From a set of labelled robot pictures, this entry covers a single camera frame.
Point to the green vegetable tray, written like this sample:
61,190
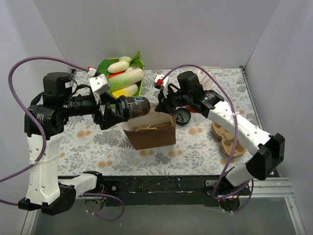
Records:
139,84

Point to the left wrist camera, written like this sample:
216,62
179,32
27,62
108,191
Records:
99,84

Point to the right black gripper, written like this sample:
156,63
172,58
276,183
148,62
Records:
167,102

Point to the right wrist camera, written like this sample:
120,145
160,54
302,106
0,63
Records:
162,83

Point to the orange carrot toy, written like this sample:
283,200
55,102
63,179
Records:
115,74

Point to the black coffee cup lid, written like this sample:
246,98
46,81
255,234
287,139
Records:
183,116

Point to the floral table mat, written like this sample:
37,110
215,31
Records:
196,152

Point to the white radish toy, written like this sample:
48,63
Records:
118,66

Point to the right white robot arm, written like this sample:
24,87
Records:
267,150

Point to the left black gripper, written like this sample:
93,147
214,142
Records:
101,111

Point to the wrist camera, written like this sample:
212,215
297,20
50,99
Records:
162,83
99,84

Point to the white wrapped straws bundle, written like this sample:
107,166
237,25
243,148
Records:
205,81

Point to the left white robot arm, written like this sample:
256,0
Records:
44,124

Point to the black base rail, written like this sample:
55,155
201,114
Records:
159,190

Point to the separated cardboard cup carrier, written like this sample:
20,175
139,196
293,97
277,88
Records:
149,126

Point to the brown paper takeout bag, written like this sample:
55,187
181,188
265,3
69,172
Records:
147,139

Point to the large napa cabbage toy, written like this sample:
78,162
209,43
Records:
125,79

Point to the red straw holder cup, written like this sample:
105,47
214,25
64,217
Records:
190,109

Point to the cardboard cup carrier tray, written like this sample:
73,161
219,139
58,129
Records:
227,141

